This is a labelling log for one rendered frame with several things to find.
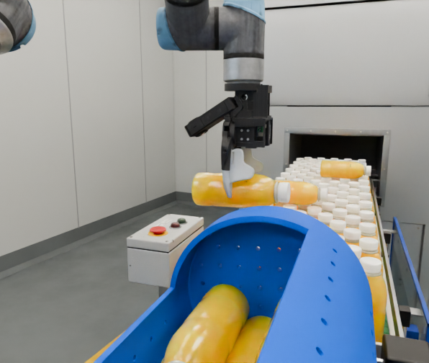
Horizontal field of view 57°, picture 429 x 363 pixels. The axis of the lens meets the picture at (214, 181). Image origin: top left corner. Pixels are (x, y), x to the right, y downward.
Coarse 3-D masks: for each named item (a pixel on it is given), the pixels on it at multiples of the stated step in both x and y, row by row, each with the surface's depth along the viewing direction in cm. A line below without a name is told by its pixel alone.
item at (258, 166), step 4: (240, 148) 79; (244, 148) 79; (248, 148) 79; (244, 152) 79; (248, 152) 79; (244, 156) 80; (248, 156) 79; (252, 156) 79; (244, 160) 80; (248, 160) 80; (252, 160) 79; (256, 160) 79; (248, 164) 80; (252, 164) 80; (256, 164) 80; (260, 164) 79; (256, 168) 80; (260, 168) 80; (256, 172) 80
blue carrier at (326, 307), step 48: (192, 240) 56; (240, 240) 59; (288, 240) 57; (336, 240) 52; (192, 288) 64; (240, 288) 61; (288, 288) 34; (336, 288) 40; (144, 336) 51; (288, 336) 28; (336, 336) 32
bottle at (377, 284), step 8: (368, 280) 73; (376, 280) 73; (376, 288) 73; (384, 288) 74; (376, 296) 73; (384, 296) 73; (376, 304) 73; (384, 304) 74; (376, 312) 73; (384, 312) 75; (376, 320) 74; (384, 320) 75; (376, 328) 74; (376, 336) 74
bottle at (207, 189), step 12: (204, 180) 77; (216, 180) 77; (252, 180) 74; (264, 180) 74; (192, 192) 78; (204, 192) 77; (216, 192) 76; (240, 192) 74; (252, 192) 74; (264, 192) 73; (276, 192) 74; (204, 204) 79; (216, 204) 78; (228, 204) 77; (240, 204) 76; (252, 204) 75; (264, 204) 74
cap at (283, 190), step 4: (280, 184) 74; (284, 184) 74; (288, 184) 74; (280, 188) 74; (284, 188) 73; (288, 188) 74; (280, 192) 73; (284, 192) 73; (288, 192) 74; (280, 196) 74; (284, 196) 73; (288, 196) 74; (280, 200) 74; (284, 200) 74; (288, 200) 74
